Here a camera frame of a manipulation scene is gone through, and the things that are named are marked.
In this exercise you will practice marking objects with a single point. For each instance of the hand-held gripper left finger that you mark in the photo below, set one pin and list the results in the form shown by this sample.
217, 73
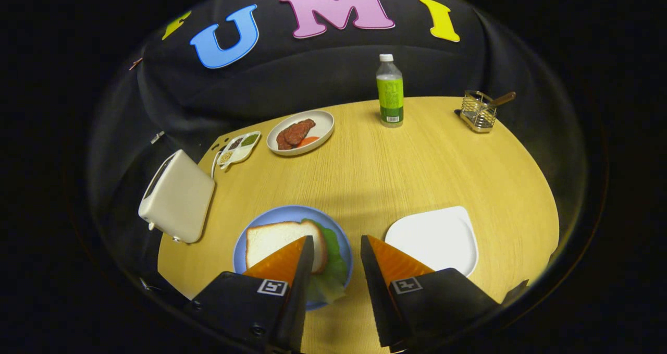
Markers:
303, 291

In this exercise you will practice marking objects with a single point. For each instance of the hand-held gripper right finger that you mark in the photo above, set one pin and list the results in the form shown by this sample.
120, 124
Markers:
372, 291

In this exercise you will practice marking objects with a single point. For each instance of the green lettuce leaf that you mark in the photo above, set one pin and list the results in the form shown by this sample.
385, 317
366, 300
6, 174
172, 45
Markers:
333, 260

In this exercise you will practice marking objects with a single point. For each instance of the white bread slice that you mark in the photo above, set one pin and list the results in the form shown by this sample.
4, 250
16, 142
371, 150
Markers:
271, 239

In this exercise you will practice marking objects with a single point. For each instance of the white square plate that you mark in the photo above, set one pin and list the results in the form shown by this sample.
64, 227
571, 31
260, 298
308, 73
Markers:
432, 239

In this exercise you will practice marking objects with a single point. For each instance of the blue round plate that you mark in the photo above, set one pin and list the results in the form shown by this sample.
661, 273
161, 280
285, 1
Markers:
276, 213

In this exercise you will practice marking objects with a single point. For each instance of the red tomato slice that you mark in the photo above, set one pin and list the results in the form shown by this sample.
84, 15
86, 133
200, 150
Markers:
308, 141

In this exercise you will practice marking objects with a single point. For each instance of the brown meat slice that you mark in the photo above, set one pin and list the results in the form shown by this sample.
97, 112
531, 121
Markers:
299, 131
283, 141

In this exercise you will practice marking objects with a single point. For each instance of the white toaster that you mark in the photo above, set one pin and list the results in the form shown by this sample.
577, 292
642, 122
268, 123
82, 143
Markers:
180, 197

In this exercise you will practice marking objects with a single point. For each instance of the white divided seasoning tray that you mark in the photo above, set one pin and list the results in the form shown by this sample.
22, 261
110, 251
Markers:
241, 148

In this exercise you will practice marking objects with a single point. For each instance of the white round plate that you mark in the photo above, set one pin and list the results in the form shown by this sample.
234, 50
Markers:
320, 124

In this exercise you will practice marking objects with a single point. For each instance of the green label plastic bottle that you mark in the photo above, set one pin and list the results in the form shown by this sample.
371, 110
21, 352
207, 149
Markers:
390, 96

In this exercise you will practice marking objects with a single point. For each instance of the white cloth clip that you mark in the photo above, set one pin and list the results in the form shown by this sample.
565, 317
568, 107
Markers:
157, 136

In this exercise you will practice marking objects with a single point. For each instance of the red cloth clip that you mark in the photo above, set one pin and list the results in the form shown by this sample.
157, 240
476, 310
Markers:
135, 63

